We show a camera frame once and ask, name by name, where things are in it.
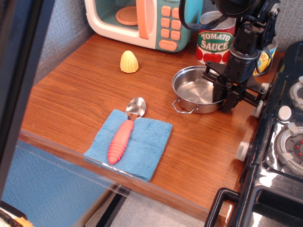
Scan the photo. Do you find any white stove knob bottom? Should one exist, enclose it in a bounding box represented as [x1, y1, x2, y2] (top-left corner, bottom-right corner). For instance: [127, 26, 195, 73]
[236, 141, 250, 162]

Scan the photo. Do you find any blue towel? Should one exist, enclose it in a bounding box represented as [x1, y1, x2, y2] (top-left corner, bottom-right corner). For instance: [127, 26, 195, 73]
[84, 109, 172, 181]

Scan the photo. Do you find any stainless steel pot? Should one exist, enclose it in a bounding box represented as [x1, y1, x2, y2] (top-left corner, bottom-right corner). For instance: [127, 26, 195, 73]
[172, 65, 224, 114]

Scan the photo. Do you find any yellow toy corn piece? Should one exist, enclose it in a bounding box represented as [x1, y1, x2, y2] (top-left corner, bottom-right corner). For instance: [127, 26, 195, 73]
[120, 50, 139, 73]

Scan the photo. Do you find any orange fuzzy object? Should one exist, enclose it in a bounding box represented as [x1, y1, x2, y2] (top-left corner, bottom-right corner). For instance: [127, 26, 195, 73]
[9, 218, 34, 227]

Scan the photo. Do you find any white stove knob middle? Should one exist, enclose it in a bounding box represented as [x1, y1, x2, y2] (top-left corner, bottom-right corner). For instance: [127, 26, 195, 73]
[251, 101, 264, 118]

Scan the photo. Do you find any teal toy microwave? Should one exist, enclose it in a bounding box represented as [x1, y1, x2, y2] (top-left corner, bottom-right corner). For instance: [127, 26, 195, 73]
[85, 0, 193, 52]

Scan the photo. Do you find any spoon with pink handle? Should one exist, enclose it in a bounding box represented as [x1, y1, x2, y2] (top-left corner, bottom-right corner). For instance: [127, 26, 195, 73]
[107, 97, 146, 165]

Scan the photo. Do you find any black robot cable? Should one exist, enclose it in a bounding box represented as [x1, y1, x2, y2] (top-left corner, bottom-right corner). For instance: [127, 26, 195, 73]
[178, 0, 229, 31]

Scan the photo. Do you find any white stove knob top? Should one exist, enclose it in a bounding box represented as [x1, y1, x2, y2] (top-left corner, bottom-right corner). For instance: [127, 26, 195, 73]
[260, 83, 270, 95]

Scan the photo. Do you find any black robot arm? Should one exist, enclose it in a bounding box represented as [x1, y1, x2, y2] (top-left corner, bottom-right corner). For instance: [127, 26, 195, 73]
[203, 0, 280, 113]

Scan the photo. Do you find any tomato sauce can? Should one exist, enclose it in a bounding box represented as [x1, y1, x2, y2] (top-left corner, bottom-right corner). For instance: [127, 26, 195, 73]
[196, 17, 236, 64]

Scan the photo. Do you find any pineapple slices can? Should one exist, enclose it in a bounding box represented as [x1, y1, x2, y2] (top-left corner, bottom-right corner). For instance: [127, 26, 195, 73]
[253, 38, 278, 76]

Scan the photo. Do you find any white stove knob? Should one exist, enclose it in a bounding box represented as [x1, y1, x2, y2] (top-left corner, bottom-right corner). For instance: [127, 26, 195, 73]
[251, 101, 264, 118]
[236, 141, 250, 162]
[260, 83, 270, 95]

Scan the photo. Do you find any black toy stove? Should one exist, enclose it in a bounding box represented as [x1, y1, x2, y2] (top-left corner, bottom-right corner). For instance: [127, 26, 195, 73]
[205, 41, 303, 227]

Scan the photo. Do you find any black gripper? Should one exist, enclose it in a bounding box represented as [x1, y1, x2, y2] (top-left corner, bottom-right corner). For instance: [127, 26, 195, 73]
[203, 45, 264, 113]

